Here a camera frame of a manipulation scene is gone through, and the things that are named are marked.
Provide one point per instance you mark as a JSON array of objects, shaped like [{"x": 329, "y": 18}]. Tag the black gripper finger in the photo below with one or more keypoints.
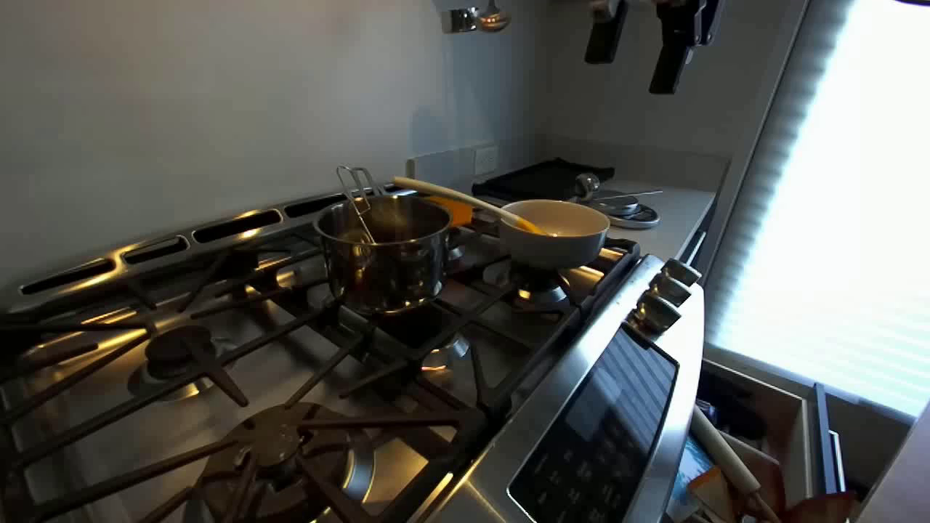
[
  {"x": 672, "y": 48},
  {"x": 605, "y": 29}
]

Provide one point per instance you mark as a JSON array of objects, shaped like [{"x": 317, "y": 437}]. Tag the stainless steel pot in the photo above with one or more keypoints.
[{"x": 387, "y": 257}]

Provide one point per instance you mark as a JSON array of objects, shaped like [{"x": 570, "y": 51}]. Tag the hanging steel ladle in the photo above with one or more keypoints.
[{"x": 480, "y": 18}]

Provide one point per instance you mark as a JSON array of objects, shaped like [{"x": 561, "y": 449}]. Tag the black griddle tray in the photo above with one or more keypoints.
[{"x": 532, "y": 180}]

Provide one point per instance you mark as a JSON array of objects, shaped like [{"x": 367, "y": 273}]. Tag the small steel pan with lid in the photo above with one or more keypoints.
[{"x": 624, "y": 206}]

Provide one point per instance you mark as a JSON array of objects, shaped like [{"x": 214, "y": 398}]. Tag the white bowl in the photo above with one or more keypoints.
[{"x": 557, "y": 243}]

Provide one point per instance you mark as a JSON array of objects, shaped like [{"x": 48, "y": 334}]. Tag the steel range knob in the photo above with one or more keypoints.
[
  {"x": 656, "y": 314},
  {"x": 669, "y": 288},
  {"x": 685, "y": 270}
]

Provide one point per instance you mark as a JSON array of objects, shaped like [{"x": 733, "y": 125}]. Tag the white window blind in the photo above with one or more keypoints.
[{"x": 845, "y": 193}]

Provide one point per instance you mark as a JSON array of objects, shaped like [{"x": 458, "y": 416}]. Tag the wooden drawer box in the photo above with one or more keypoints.
[{"x": 774, "y": 416}]

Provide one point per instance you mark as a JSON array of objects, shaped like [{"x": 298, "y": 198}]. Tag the stainless steel gas range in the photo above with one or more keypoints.
[{"x": 599, "y": 437}]

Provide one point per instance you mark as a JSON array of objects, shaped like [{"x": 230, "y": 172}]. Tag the wooden rolling pin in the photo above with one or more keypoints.
[{"x": 727, "y": 455}]

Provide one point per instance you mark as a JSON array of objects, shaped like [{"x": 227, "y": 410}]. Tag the white wall outlet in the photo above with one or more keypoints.
[{"x": 487, "y": 157}]

